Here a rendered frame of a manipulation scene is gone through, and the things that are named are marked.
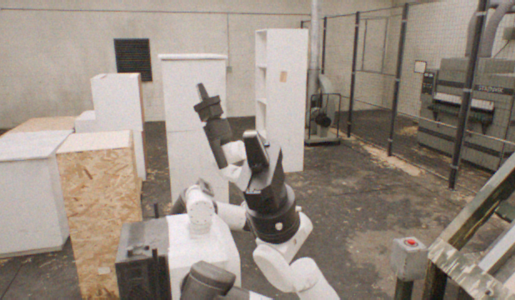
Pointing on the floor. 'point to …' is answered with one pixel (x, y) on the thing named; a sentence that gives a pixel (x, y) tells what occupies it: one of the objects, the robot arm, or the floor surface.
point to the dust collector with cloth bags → (320, 124)
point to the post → (403, 290)
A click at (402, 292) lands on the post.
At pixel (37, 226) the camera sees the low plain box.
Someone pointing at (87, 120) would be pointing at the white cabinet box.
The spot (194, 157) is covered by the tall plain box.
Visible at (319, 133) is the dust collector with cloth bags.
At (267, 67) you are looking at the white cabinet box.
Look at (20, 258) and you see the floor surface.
